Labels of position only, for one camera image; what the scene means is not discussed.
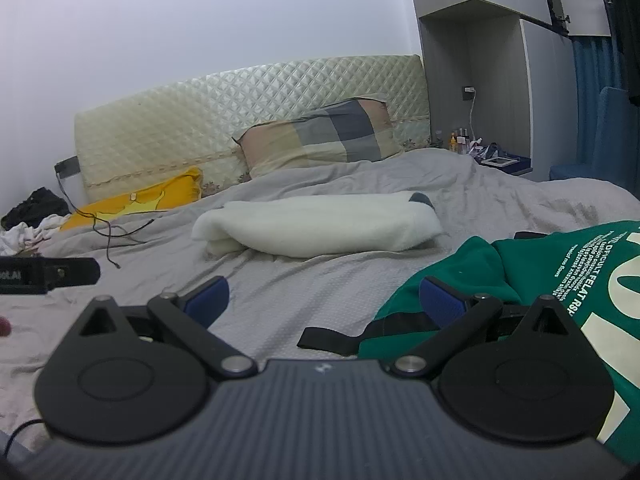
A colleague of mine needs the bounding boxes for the white charger with cable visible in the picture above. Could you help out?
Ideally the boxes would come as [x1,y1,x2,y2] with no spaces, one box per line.
[462,85,479,147]

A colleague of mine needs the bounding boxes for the thin black cable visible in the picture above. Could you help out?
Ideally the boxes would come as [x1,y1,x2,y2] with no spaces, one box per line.
[4,418,49,457]

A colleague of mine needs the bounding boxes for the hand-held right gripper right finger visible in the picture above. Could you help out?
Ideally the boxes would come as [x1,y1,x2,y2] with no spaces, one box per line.
[385,275,581,379]

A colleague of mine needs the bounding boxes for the green hoodie with white print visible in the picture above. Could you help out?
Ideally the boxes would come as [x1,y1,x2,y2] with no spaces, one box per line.
[297,219,640,467]

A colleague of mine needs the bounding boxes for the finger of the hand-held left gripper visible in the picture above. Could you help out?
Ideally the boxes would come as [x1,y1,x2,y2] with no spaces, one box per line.
[44,257,101,291]

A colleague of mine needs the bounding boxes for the black clothes pile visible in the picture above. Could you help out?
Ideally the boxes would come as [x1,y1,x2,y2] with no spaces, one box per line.
[1,187,71,231]

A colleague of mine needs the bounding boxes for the plaid pillow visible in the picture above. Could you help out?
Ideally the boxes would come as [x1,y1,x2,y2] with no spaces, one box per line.
[232,97,405,180]

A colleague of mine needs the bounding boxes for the blue chair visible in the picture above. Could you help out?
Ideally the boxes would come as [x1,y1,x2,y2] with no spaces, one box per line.
[549,86,640,196]

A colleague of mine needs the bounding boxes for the white sweater with navy stripes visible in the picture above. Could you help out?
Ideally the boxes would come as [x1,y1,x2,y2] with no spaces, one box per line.
[191,191,449,260]

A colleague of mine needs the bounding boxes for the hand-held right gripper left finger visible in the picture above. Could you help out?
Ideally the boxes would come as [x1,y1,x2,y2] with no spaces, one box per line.
[71,275,258,379]

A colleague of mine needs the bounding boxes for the grey bed sheet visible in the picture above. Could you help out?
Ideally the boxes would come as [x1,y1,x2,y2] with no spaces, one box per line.
[0,147,640,462]

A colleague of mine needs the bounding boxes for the white wardrobe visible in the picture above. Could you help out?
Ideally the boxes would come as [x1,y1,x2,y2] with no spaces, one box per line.
[404,0,614,184]

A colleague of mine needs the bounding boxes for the yellow garment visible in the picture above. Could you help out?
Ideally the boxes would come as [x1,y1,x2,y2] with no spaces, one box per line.
[60,166,204,233]

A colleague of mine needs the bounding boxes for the black metal rod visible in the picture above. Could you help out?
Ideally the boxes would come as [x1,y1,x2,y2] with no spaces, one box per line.
[519,12,572,39]

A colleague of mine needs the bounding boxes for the group of small bottles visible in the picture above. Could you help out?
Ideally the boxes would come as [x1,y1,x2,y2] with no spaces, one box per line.
[432,127,484,156]

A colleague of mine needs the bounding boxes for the blue curtain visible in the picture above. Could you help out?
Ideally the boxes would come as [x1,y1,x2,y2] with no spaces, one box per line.
[570,35,627,167]

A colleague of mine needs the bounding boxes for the white clothes pile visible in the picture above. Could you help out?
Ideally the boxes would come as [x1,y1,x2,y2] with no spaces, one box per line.
[0,213,74,256]

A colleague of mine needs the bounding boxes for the cream quilted headboard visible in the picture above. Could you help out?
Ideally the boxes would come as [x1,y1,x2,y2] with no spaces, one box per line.
[74,54,432,205]

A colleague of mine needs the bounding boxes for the dark hanging clothes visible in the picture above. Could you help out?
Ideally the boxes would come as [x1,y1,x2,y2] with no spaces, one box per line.
[604,0,640,94]

